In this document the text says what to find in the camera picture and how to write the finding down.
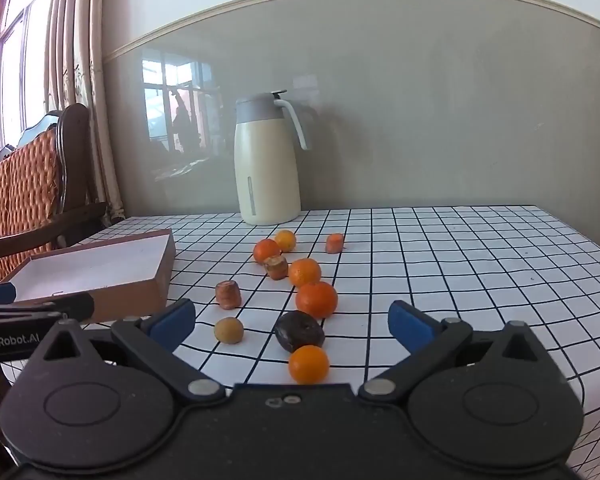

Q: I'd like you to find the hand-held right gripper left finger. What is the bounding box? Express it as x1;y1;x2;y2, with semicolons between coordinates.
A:
27;299;226;405

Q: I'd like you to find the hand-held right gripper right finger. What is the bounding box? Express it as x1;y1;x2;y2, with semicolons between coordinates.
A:
358;300;556;403

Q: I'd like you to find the brown cardboard box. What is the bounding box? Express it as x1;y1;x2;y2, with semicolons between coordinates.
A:
2;229;177;323

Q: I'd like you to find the thick carrot piece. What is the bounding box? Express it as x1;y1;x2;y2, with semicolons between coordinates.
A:
215;280;242;310

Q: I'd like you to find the large orange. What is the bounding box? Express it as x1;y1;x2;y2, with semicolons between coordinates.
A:
295;281;339;320

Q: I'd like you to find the small orange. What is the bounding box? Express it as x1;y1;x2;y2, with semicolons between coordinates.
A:
288;344;330;385

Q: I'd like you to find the small tan fruit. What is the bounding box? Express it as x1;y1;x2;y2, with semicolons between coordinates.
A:
214;316;245;345

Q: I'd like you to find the white checked tablecloth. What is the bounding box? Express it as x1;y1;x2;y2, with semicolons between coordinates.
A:
0;205;600;480

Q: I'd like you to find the dark brown fruit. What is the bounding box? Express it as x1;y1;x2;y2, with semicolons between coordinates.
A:
273;310;326;352

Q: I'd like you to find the carrot piece with green top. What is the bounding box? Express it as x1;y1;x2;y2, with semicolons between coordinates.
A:
264;255;289;281

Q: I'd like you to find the wooden sofa with orange cushion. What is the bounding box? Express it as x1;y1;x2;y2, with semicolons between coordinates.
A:
0;102;108;286

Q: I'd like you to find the cream thermos jug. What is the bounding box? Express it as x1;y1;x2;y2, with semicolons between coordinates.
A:
234;90;312;226

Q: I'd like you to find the beige patterned curtain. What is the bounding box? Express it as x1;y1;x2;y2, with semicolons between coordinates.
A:
42;0;127;226

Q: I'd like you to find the red framed window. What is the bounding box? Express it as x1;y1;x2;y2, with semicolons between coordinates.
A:
0;0;63;171

